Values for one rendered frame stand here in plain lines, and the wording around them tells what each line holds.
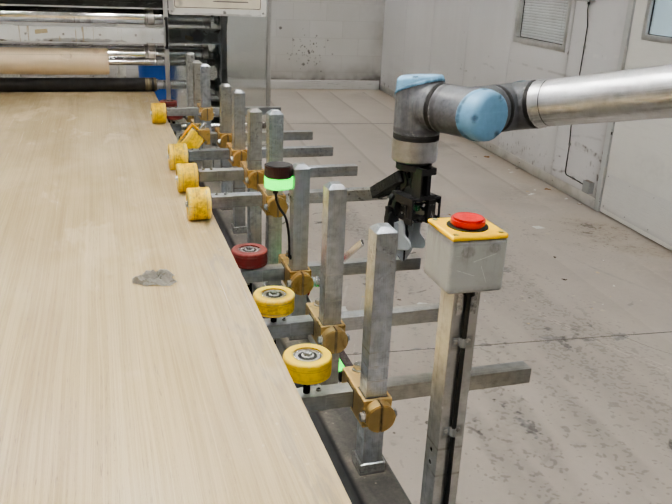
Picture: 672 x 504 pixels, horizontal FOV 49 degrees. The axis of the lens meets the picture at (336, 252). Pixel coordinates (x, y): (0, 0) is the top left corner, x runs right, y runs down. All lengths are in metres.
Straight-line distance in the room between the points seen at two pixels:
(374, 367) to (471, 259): 0.40
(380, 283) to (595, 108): 0.49
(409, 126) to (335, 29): 9.00
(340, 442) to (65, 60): 2.79
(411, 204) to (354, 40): 9.08
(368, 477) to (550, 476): 1.36
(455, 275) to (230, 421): 0.40
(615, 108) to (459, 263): 0.57
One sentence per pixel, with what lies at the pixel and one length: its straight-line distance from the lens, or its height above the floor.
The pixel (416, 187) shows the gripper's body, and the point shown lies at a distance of 1.45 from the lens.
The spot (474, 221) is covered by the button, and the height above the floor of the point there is 1.23.
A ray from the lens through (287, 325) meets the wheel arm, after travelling 1.45.
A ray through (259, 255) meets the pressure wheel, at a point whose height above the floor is 0.90.
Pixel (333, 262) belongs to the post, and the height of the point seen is 0.99.
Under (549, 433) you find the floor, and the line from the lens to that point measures 2.80.
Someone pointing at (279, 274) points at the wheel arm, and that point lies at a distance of 1.68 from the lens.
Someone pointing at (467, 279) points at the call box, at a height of 1.17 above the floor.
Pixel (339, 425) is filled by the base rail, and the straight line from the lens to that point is 1.42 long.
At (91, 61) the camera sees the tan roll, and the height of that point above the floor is 1.05.
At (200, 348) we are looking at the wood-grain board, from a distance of 1.25.
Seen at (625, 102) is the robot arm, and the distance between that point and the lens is 1.32.
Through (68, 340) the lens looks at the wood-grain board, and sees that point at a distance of 1.31.
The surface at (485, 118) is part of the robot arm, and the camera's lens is 1.34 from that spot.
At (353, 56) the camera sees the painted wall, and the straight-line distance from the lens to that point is 10.49.
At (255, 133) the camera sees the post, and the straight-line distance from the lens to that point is 2.05.
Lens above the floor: 1.49
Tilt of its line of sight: 21 degrees down
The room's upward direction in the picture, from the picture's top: 2 degrees clockwise
